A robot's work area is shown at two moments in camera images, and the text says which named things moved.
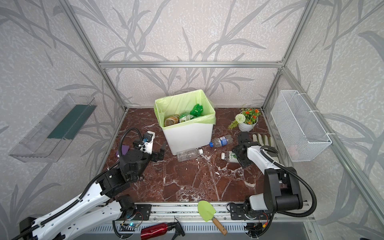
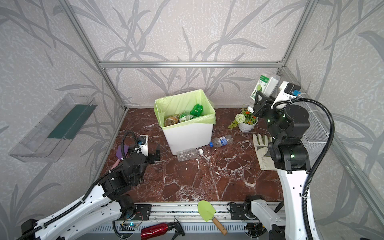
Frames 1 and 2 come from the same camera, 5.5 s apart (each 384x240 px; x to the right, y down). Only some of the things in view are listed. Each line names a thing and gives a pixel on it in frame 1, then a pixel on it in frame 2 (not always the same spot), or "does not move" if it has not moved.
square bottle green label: [230, 156] to [267, 85]
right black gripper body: [241, 149] to [263, 105]
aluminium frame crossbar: [251, 65] does not move
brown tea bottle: [173, 120] does not move
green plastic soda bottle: [185, 117] does not move
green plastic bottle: [197, 110] does not move
